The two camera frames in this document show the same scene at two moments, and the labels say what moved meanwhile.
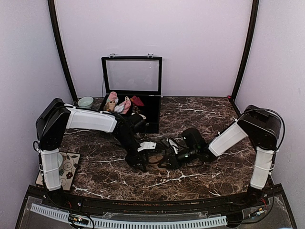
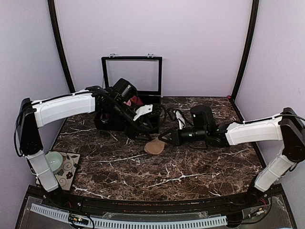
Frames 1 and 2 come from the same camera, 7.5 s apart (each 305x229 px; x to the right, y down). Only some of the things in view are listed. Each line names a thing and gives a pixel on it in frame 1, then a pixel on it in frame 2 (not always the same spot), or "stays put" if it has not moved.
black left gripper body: x=129 y=158 to x=132 y=130
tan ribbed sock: x=154 y=160 to x=154 y=147
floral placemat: x=70 y=162 stays put
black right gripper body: x=192 y=153 to x=199 y=135
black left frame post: x=58 y=34 stays put
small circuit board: x=77 y=219 stays put
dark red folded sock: x=137 y=101 stays put
